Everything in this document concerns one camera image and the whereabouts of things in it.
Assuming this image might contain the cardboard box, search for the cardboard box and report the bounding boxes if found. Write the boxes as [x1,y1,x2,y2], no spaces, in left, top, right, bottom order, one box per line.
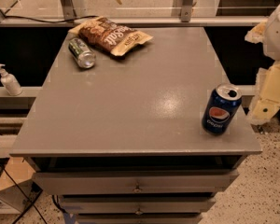
[0,157,35,214]

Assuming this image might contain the blue pepsi can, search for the blue pepsi can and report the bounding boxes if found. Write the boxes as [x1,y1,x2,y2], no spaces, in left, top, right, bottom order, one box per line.
[202,83,242,135]

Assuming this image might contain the white pump soap bottle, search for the white pump soap bottle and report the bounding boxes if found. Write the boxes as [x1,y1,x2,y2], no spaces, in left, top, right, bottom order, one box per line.
[0,63,22,96]

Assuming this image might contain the bottom grey drawer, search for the bottom grey drawer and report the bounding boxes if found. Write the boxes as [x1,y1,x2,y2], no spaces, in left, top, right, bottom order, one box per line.
[76,214,203,224]

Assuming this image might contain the grey drawer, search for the grey drawer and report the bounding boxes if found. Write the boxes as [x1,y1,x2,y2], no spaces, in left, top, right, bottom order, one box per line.
[76,214,203,224]
[33,170,239,195]
[60,195,215,215]

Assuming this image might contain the black floor cable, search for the black floor cable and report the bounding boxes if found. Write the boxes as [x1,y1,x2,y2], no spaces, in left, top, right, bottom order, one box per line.
[0,146,49,224]

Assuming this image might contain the grey drawer cabinet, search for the grey drawer cabinet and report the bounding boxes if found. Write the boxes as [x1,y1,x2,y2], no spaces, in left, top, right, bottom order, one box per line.
[9,26,263,224]

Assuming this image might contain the top grey drawer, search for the top grey drawer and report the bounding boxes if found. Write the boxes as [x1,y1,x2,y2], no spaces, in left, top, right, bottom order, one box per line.
[33,170,239,195]

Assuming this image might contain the brown chip bag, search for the brown chip bag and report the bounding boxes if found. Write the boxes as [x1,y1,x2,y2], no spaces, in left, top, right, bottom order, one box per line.
[69,17,152,57]

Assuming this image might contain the green silver soda can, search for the green silver soda can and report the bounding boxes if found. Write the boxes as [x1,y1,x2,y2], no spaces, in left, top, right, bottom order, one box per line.
[68,37,96,69]

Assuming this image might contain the middle grey drawer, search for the middle grey drawer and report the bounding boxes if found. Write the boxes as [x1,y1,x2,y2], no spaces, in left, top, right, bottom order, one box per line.
[60,195,215,215]

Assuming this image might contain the black cable on ledge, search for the black cable on ledge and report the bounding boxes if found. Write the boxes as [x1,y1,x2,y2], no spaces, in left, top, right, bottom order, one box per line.
[0,0,99,24]

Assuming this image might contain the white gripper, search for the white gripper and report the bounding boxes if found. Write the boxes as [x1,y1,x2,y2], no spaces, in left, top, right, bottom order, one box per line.
[245,4,280,125]

